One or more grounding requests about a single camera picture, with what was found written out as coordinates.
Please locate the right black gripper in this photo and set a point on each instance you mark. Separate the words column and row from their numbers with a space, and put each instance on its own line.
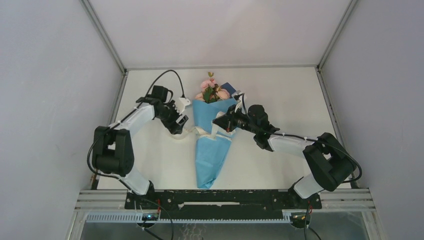
column 227, row 121

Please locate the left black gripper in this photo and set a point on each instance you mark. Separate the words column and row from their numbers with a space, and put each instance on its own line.
column 174, row 127

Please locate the pink rose stem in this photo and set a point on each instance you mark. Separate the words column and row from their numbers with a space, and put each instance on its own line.
column 222, row 94
column 200, row 97
column 208, row 89

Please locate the blue wrapping paper sheet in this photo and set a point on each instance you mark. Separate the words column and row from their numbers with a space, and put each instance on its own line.
column 210, row 153

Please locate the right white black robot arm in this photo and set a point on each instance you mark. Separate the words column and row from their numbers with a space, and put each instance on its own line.
column 329, row 163

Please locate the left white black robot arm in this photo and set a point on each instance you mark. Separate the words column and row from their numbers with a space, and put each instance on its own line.
column 112, row 152

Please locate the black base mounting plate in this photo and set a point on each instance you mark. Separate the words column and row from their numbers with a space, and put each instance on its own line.
column 151, row 202

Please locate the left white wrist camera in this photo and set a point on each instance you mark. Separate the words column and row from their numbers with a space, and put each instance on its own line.
column 182, row 103

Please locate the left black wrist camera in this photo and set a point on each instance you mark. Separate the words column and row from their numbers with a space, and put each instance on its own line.
column 161, row 93

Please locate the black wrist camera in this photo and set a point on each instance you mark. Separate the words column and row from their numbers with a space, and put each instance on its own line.
column 237, row 95
column 161, row 93

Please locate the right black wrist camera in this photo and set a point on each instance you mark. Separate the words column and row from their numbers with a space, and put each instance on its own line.
column 237, row 95

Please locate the aluminium front frame rail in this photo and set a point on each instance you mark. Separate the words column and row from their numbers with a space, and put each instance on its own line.
column 340, row 200

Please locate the white slotted cable duct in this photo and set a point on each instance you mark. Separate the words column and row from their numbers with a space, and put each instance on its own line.
column 127, row 217

